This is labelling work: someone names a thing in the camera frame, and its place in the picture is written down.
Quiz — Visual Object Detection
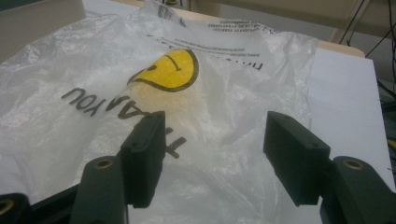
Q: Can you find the white table board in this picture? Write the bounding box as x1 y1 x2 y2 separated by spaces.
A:
82 0 396 224

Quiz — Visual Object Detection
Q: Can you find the bundle of black floor cables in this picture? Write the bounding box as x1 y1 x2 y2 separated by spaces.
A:
338 0 396 82

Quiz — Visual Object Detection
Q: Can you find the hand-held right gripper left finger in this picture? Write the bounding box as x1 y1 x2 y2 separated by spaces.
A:
120 110 166 209

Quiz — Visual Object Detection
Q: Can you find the clear plastic bag smiley print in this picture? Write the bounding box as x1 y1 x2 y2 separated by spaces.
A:
0 0 320 224

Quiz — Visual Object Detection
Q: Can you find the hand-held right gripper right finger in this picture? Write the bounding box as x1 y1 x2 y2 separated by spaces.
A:
262 110 332 207

